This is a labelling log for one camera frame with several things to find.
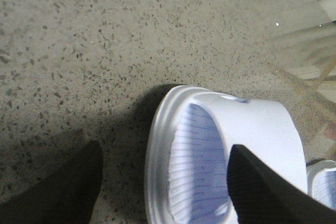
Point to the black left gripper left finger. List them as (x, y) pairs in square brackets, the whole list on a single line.
[(68, 195)]

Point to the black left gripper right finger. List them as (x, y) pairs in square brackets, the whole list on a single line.
[(260, 195)]

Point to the light blue slipper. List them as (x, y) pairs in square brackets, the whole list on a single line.
[(192, 133), (321, 182)]

